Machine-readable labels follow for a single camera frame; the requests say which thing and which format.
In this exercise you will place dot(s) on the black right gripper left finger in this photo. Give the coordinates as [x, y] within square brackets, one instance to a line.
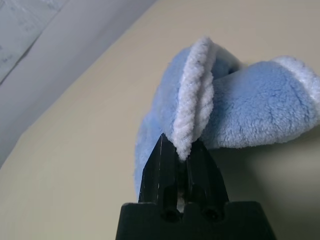
[162, 175]

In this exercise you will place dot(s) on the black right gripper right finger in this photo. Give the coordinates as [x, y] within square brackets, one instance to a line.
[205, 175]

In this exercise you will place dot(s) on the light blue towel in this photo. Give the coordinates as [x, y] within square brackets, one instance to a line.
[237, 107]

